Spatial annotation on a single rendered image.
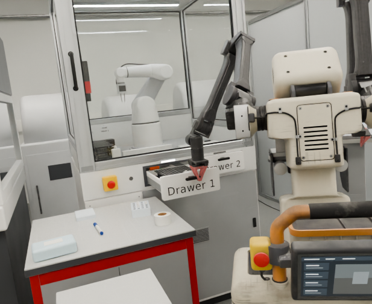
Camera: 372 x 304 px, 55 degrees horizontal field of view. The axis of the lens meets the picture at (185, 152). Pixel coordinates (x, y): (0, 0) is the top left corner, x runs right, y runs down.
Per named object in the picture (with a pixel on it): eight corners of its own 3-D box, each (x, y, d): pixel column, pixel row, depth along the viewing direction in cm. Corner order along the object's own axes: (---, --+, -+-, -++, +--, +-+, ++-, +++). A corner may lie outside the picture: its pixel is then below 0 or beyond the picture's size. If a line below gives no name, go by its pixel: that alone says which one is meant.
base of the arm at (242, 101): (225, 111, 122) (260, 108, 120) (225, 96, 128) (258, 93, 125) (227, 130, 128) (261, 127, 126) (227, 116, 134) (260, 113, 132)
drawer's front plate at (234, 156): (244, 169, 212) (243, 150, 210) (199, 177, 202) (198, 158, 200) (243, 168, 213) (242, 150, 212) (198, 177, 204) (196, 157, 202)
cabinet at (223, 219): (267, 291, 229) (258, 168, 217) (105, 342, 194) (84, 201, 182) (207, 240, 318) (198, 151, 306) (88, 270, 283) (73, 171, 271)
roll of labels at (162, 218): (169, 225, 146) (168, 216, 146) (152, 226, 147) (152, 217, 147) (172, 219, 153) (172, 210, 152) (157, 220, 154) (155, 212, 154)
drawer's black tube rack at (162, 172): (201, 184, 179) (199, 171, 178) (167, 190, 173) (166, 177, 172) (186, 176, 199) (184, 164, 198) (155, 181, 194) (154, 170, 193)
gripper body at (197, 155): (200, 160, 168) (199, 145, 167) (209, 164, 159) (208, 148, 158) (187, 162, 166) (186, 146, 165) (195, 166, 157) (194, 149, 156)
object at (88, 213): (96, 218, 167) (95, 214, 167) (76, 221, 164) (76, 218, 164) (93, 210, 179) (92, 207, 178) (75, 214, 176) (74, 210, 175)
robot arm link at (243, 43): (239, 22, 154) (258, 33, 156) (222, 44, 164) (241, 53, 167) (233, 96, 128) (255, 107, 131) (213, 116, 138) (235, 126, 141)
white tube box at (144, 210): (151, 215, 162) (150, 207, 161) (132, 218, 161) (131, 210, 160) (149, 207, 174) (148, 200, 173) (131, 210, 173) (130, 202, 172)
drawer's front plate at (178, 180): (220, 189, 172) (218, 167, 170) (163, 201, 162) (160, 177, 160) (219, 189, 173) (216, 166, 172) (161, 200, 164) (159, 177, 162)
